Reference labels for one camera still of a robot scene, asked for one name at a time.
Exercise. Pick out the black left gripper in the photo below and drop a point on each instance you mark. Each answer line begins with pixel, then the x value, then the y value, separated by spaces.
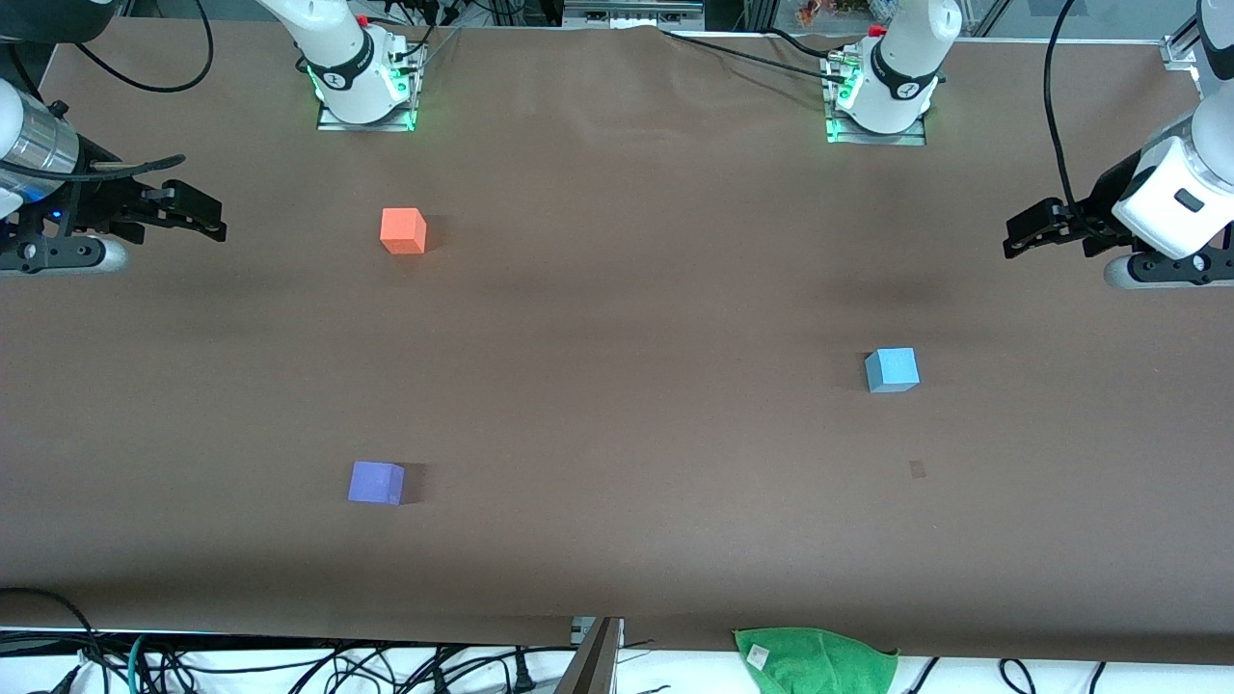
pixel 1106 196

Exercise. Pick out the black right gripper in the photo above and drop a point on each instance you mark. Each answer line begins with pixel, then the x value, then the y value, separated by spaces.
pixel 100 200

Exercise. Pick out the light blue foam block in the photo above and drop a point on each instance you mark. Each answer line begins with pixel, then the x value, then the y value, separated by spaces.
pixel 892 371

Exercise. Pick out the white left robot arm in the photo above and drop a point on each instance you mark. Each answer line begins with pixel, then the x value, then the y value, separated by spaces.
pixel 906 48

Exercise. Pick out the orange foam block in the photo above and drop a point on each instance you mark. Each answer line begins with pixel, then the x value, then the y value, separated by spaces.
pixel 403 231

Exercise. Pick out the purple foam block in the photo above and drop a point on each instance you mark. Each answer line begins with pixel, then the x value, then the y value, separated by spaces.
pixel 374 482

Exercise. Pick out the orange patterned object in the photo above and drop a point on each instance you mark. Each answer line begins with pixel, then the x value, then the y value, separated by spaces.
pixel 815 12

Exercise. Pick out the brown paper table cover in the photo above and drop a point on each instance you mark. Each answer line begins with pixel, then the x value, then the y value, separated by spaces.
pixel 617 434

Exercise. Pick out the green microfibre cloth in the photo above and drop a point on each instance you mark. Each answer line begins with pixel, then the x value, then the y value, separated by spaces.
pixel 819 660

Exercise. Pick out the grey metal bar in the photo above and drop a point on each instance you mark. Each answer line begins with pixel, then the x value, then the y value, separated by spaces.
pixel 590 665

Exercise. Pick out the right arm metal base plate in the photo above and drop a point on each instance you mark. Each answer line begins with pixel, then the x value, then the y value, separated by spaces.
pixel 333 123

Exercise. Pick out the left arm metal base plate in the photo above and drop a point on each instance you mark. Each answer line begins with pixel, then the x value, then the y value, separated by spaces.
pixel 868 140

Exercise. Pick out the aluminium corner bracket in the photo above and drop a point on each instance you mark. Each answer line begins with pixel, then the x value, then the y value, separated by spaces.
pixel 1181 53

